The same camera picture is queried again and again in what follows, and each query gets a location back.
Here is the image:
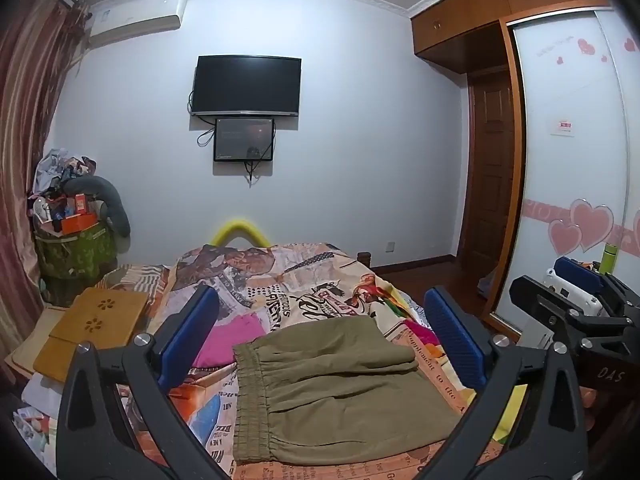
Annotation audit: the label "yellow foam tube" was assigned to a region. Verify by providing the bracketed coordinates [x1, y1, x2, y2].
[210, 219, 273, 250]

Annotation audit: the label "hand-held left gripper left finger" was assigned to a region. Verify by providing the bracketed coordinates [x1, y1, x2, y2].
[56, 284, 236, 480]

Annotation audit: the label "grey neck pillow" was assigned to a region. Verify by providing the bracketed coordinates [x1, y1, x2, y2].
[62, 176, 132, 238]

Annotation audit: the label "pile of white papers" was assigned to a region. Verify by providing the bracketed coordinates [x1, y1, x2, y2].
[12, 375, 62, 463]

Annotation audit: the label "wooden lap desk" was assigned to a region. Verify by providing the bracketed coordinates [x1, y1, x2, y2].
[32, 287, 150, 376]

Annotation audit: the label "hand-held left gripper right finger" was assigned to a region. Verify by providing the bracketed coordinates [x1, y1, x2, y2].
[415, 286, 588, 480]

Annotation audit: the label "black wall television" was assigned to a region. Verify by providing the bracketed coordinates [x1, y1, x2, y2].
[191, 55, 302, 117]

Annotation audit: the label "wooden overhead cabinet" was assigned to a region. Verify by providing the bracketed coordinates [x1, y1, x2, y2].
[410, 0, 613, 76]

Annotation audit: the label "white air conditioner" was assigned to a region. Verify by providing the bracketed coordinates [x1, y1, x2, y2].
[87, 0, 187, 46]

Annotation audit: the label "small black framed screen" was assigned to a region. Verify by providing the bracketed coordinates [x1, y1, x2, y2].
[213, 117, 276, 163]

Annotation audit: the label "pale blue cloth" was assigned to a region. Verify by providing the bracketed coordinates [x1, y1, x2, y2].
[476, 265, 501, 302]

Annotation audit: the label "light wooden bedside table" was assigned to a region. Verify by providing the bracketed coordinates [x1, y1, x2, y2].
[5, 305, 68, 378]

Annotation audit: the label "olive green pants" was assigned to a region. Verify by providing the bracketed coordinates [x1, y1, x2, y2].
[231, 316, 463, 466]

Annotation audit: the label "orange box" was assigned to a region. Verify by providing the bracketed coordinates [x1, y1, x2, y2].
[60, 212, 97, 235]

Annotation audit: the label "white heart-print wardrobe door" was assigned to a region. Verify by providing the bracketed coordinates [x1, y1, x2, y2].
[482, 7, 640, 336]

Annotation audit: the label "newspaper printed blanket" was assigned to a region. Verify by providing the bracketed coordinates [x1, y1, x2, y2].
[100, 242, 531, 480]

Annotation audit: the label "green patterned storage bag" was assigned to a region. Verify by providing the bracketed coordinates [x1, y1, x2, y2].
[34, 222, 118, 281]

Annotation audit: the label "striped red curtain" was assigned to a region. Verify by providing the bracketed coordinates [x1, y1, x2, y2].
[0, 0, 93, 386]

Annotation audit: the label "pink cloth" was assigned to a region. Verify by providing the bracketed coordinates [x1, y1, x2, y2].
[192, 310, 271, 368]

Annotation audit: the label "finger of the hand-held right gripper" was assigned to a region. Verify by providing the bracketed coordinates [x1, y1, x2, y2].
[509, 275, 573, 332]
[554, 257, 640, 317]

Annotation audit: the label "pile of clothes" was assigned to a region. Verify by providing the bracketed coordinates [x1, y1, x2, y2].
[31, 147, 98, 201]

